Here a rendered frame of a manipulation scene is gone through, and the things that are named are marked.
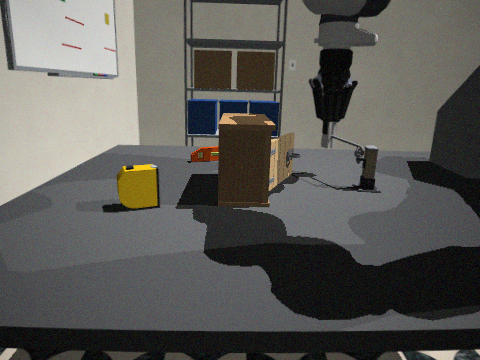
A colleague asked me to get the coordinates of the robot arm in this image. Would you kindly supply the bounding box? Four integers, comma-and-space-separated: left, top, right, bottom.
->
302, 0, 391, 49

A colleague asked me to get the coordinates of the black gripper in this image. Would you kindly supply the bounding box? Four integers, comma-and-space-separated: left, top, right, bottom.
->
309, 49, 358, 149

